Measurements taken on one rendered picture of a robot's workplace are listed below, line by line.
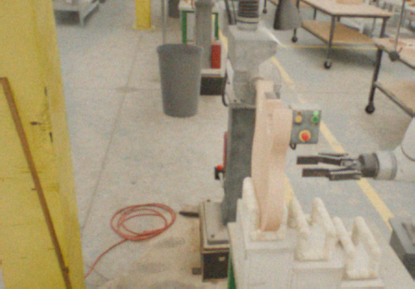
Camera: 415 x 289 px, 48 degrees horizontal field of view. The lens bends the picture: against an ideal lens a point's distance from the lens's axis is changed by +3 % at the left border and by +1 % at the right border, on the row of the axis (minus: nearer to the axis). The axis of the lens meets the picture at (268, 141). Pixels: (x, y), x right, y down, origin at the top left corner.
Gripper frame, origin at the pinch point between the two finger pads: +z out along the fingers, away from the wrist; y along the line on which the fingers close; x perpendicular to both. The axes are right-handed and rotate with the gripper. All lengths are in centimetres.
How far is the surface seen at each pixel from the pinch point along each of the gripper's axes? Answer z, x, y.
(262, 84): 13.4, 20.6, 14.4
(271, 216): 13.4, -6.3, -16.5
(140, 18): 127, -115, 808
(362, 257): -23.6, -36.5, 0.7
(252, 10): 9, 31, 83
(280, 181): 11.6, 3.5, -14.5
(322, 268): -4.7, -28.4, -12.6
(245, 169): 4, -63, 111
